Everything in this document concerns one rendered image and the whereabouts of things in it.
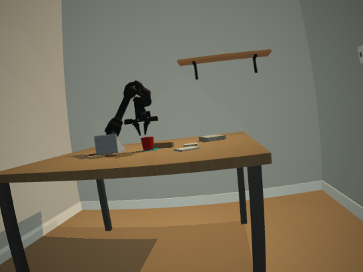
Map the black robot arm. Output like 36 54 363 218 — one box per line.
105 81 151 137

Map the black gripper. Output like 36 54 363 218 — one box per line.
124 107 158 136

